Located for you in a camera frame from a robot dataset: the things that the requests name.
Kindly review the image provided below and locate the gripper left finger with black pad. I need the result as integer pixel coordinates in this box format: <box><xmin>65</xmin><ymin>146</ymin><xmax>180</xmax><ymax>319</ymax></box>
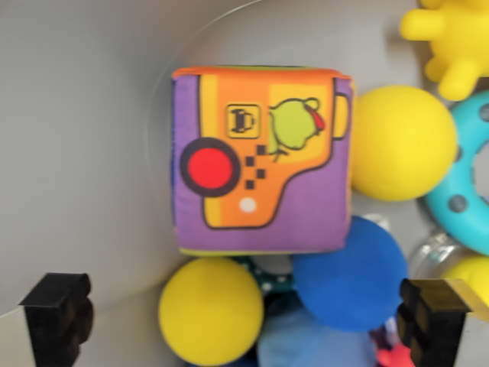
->
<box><xmin>0</xmin><ymin>272</ymin><xmax>95</xmax><ymax>367</ymax></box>

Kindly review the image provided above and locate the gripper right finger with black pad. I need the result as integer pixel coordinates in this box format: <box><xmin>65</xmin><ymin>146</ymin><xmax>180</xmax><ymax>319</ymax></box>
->
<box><xmin>395</xmin><ymin>278</ymin><xmax>489</xmax><ymax>367</ymax></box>

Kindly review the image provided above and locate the purple orange taxi fabric cube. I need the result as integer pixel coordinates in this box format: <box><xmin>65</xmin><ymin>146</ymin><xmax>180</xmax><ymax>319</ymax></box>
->
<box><xmin>170</xmin><ymin>66</ymin><xmax>355</xmax><ymax>258</ymax></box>

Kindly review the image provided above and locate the gray plastic bin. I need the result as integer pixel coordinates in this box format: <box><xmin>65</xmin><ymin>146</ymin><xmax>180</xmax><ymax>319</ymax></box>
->
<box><xmin>0</xmin><ymin>0</ymin><xmax>489</xmax><ymax>367</ymax></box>

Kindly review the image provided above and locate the yellow ball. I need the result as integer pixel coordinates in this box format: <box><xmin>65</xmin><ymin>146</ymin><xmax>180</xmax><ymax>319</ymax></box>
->
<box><xmin>157</xmin><ymin>256</ymin><xmax>266</xmax><ymax>365</ymax></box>
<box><xmin>351</xmin><ymin>85</ymin><xmax>458</xmax><ymax>203</ymax></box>
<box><xmin>442</xmin><ymin>255</ymin><xmax>489</xmax><ymax>307</ymax></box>

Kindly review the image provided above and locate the clear glass jar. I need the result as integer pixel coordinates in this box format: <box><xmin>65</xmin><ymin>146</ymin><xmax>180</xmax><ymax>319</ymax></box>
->
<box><xmin>406</xmin><ymin>228</ymin><xmax>471</xmax><ymax>281</ymax></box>

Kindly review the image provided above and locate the blue ball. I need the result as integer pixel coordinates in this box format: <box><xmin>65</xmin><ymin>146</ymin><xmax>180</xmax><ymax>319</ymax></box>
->
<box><xmin>291</xmin><ymin>215</ymin><xmax>410</xmax><ymax>333</ymax></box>

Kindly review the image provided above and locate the light blue foam block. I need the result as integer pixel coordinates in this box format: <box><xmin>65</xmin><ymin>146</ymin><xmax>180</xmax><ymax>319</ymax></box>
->
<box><xmin>256</xmin><ymin>304</ymin><xmax>384</xmax><ymax>367</ymax></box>

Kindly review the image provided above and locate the dark teal dotted toy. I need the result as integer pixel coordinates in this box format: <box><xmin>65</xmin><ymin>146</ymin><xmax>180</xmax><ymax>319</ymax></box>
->
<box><xmin>228</xmin><ymin>255</ymin><xmax>297</xmax><ymax>297</ymax></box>

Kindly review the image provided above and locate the yellow spiky rubber toy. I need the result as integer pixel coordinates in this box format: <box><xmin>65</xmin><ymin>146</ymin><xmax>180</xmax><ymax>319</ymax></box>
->
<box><xmin>400</xmin><ymin>0</ymin><xmax>489</xmax><ymax>102</ymax></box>

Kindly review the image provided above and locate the teal dotted ring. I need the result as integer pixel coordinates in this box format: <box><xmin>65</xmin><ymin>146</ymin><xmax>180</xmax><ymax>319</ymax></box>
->
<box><xmin>421</xmin><ymin>90</ymin><xmax>489</xmax><ymax>257</ymax></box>

